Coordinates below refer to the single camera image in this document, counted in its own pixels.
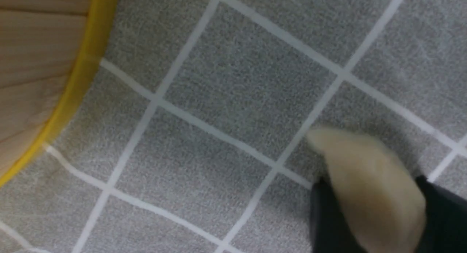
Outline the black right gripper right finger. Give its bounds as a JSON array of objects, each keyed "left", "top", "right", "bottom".
[{"left": 416, "top": 176, "right": 467, "bottom": 253}]

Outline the cream dumpling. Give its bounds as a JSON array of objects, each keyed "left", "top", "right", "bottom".
[{"left": 305, "top": 127, "right": 427, "bottom": 253}]

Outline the yellow bamboo steamer tray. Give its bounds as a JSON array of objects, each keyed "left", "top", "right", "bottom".
[{"left": 1, "top": 0, "right": 118, "bottom": 185}]

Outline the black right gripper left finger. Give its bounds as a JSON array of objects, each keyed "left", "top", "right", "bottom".
[{"left": 310, "top": 177, "right": 364, "bottom": 253}]

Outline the grey checkered tablecloth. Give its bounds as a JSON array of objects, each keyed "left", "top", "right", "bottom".
[{"left": 1, "top": 0, "right": 467, "bottom": 253}]

